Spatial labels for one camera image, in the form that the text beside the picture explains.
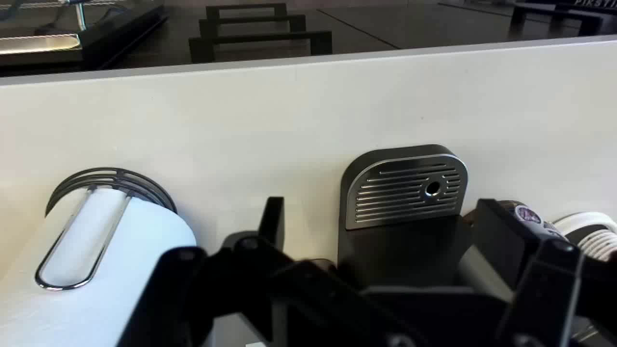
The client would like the dark drawer handle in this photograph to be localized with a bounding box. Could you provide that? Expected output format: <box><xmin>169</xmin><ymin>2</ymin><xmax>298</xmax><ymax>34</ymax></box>
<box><xmin>187</xmin><ymin>28</ymin><xmax>333</xmax><ymax>63</ymax></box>
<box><xmin>509</xmin><ymin>2</ymin><xmax>607</xmax><ymax>38</ymax></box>
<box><xmin>204</xmin><ymin>2</ymin><xmax>289</xmax><ymax>21</ymax></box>
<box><xmin>196</xmin><ymin>13</ymin><xmax>308</xmax><ymax>38</ymax></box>

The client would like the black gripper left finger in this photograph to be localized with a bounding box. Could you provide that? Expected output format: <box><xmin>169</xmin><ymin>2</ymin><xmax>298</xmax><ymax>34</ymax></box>
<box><xmin>117</xmin><ymin>194</ymin><xmax>412</xmax><ymax>347</ymax></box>

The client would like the dark base cabinet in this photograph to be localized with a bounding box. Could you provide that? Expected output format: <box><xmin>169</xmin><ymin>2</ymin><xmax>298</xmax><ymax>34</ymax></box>
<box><xmin>0</xmin><ymin>0</ymin><xmax>617</xmax><ymax>79</ymax></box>

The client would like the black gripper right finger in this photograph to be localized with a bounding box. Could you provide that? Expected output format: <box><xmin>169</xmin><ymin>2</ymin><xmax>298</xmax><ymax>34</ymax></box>
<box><xmin>470</xmin><ymin>198</ymin><xmax>617</xmax><ymax>347</ymax></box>

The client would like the white ribbed round object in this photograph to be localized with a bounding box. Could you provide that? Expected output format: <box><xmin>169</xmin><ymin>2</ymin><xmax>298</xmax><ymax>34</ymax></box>
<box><xmin>549</xmin><ymin>210</ymin><xmax>617</xmax><ymax>266</ymax></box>

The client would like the white paper towel roll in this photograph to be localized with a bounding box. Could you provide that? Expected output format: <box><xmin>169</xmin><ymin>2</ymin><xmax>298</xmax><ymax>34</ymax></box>
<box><xmin>0</xmin><ymin>185</ymin><xmax>198</xmax><ymax>347</ymax></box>

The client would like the black silver Keurig coffeemaker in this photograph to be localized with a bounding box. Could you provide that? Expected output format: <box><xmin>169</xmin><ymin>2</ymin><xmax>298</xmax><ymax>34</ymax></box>
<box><xmin>335</xmin><ymin>142</ymin><xmax>516</xmax><ymax>347</ymax></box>

